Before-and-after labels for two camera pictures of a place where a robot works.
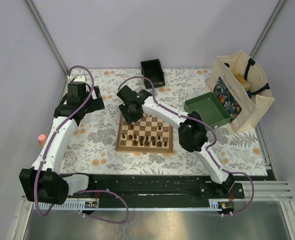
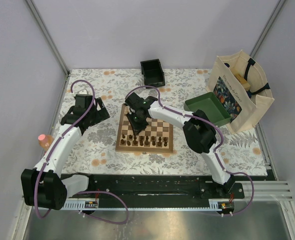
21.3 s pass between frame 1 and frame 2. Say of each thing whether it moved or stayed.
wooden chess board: stayed
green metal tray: stayed
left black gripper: moved
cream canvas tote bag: stayed
